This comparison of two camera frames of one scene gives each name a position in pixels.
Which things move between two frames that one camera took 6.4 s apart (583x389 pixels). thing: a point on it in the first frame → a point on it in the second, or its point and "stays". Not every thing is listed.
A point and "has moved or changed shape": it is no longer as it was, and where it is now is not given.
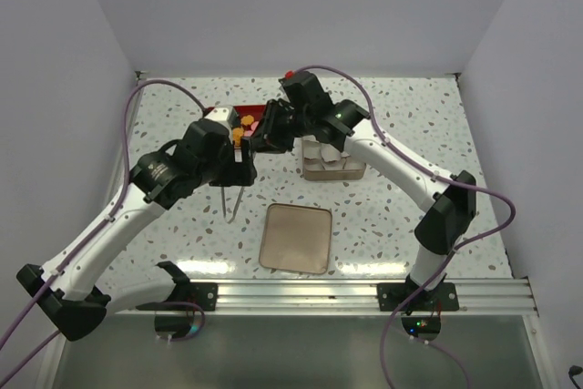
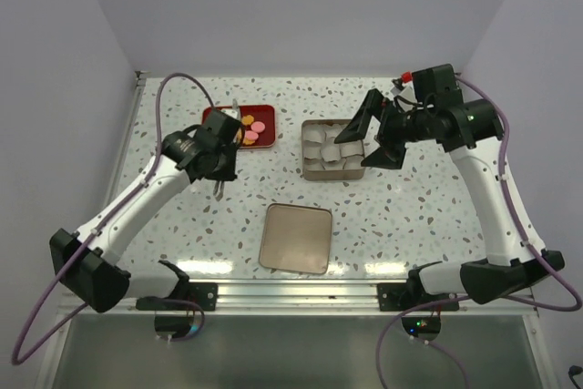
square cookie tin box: (323, 163) stays
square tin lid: (296, 239) stays
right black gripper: (267, 138) → (391, 154)
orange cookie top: (247, 120) stays
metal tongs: (224, 204) has moved or changed shape
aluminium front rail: (507, 295) stays
